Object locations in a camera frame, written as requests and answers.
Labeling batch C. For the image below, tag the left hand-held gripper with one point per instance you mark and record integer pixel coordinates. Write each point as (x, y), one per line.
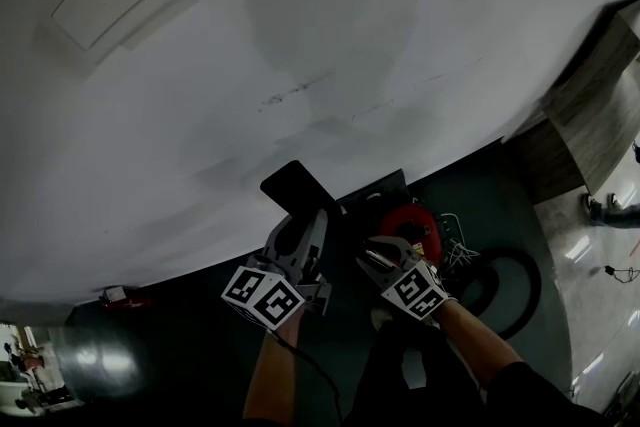
(265, 297)

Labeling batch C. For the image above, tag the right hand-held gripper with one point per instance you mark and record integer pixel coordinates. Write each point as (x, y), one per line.
(417, 290)

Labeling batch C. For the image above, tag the silver metal rod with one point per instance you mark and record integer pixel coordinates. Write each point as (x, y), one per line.
(376, 257)

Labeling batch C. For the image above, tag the person's right forearm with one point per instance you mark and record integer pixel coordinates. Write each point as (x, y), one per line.
(475, 340)

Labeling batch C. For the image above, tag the person's left forearm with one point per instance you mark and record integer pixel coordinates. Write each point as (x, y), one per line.
(272, 375)

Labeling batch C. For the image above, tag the red vacuum cleaner body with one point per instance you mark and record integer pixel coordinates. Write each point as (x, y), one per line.
(405, 220)

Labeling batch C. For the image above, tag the person's left shoe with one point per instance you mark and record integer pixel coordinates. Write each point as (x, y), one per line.
(382, 317)

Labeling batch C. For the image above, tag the person's black clothing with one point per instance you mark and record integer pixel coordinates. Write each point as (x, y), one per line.
(395, 392)

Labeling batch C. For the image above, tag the red fire extinguisher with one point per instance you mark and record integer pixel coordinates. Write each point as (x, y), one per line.
(122, 299)

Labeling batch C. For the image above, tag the grey shelf cabinet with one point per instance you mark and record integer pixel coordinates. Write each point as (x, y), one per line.
(595, 150)

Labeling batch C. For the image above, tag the grey wooden cubby shelf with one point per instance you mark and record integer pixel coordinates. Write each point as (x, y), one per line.
(600, 60)

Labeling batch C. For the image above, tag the cluttered workbench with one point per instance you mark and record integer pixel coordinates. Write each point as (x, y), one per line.
(25, 375)

